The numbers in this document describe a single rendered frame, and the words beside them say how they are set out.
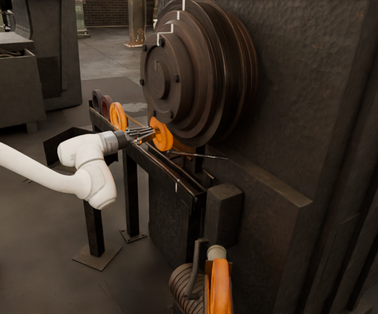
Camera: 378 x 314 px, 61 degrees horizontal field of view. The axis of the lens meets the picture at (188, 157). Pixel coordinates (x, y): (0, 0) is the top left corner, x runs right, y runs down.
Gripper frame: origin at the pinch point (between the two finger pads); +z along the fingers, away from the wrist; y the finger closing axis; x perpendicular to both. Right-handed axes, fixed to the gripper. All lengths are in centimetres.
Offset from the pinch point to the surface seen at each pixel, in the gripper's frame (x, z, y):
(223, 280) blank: -6, -21, 71
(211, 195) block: -5.5, -4.4, 42.8
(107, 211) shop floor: -83, -12, -64
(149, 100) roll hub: 19.0, -10.6, 13.9
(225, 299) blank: -9, -23, 74
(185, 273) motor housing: -30, -17, 47
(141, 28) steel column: -57, 276, -628
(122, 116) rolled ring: -9.5, -0.3, -44.3
